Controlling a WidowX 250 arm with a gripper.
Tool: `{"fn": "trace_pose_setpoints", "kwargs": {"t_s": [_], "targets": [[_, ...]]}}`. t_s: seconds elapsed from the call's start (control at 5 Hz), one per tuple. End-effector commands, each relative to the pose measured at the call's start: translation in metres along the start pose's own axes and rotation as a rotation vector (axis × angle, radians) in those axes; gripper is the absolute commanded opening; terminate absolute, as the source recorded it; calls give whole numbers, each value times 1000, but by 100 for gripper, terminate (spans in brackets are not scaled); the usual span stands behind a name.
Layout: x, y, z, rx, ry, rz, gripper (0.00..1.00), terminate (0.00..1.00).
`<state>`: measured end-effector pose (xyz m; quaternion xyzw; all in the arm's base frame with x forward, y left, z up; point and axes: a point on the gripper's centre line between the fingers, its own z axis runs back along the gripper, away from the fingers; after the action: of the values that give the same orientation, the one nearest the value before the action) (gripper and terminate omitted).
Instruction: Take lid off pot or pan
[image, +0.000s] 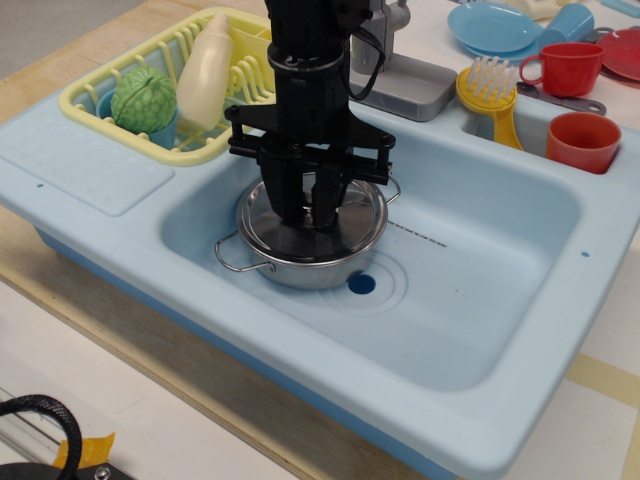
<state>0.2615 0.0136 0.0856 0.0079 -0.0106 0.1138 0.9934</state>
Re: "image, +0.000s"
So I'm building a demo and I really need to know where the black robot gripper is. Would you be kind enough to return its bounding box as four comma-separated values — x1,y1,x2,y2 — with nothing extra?
224,44,395,230

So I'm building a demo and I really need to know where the round steel pot lid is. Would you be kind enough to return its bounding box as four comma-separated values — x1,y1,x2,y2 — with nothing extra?
236,174,388,265

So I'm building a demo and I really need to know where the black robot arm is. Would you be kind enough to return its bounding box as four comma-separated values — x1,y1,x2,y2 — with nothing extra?
225,1,395,230

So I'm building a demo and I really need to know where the small steel pot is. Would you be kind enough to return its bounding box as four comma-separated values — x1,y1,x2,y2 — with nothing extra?
215,178,401,290

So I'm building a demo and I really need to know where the cream plastic bottle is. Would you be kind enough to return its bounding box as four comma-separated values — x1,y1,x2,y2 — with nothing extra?
176,12,234,132

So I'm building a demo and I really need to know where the grey toy faucet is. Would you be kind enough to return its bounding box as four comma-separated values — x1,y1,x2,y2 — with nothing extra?
350,1,457,122

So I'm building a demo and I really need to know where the blue cup in rack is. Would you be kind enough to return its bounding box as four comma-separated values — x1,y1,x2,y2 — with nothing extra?
96,89,178,150

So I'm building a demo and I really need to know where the green toy cabbage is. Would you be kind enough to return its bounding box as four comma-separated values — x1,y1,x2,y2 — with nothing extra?
111,66,177,134

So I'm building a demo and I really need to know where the yellow dish drying rack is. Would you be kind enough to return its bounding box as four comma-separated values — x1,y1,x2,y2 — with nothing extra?
58,7,275,166

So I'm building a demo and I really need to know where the yellow dish brush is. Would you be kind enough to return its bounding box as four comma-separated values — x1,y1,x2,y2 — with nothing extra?
456,56,523,150

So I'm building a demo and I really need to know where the light blue toy sink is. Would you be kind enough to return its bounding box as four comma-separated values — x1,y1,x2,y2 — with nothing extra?
1,96,639,479

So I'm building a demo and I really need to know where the blue plastic plate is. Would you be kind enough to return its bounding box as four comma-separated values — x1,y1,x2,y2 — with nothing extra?
447,2,543,54

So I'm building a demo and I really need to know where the orange plastic cup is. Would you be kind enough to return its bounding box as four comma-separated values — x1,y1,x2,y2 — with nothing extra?
545,112,622,175

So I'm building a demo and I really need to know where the grey toy utensil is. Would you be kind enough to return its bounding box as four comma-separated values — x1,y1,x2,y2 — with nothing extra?
516,81,607,116

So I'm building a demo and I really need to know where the blue plastic cup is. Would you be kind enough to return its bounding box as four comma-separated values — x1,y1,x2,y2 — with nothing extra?
537,3,595,49

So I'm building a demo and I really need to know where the red plastic plate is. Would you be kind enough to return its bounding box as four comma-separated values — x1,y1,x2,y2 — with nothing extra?
596,29,640,81

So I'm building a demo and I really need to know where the yellow tape piece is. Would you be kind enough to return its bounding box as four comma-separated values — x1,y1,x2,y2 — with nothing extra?
52,432,116,469

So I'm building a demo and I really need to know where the red cup with handle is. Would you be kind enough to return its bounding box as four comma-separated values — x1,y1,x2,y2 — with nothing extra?
519,42,604,97

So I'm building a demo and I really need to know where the black braided cable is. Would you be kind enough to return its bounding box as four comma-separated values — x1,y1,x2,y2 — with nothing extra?
0,394,84,480

